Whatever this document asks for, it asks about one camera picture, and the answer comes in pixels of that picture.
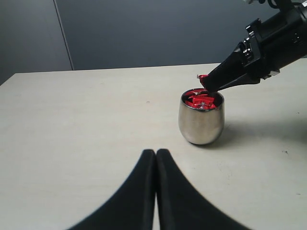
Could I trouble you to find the red candies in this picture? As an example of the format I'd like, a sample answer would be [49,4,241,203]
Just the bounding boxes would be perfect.
[183,89,217,110]

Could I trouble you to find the stainless steel cup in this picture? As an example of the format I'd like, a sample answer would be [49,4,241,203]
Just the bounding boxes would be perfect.
[178,88,225,145]

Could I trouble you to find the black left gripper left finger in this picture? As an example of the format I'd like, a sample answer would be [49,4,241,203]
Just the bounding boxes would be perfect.
[70,149,156,230]

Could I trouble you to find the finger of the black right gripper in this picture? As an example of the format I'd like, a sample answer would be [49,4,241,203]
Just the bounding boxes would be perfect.
[202,47,246,92]
[214,73,260,91]

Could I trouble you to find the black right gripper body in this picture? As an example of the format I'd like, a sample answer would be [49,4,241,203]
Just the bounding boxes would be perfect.
[243,0,307,80]

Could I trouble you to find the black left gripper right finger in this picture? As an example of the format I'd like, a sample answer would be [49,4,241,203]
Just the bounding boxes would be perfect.
[156,149,244,230]

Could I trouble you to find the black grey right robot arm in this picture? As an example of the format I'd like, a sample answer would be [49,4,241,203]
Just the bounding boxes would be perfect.
[199,0,307,92]

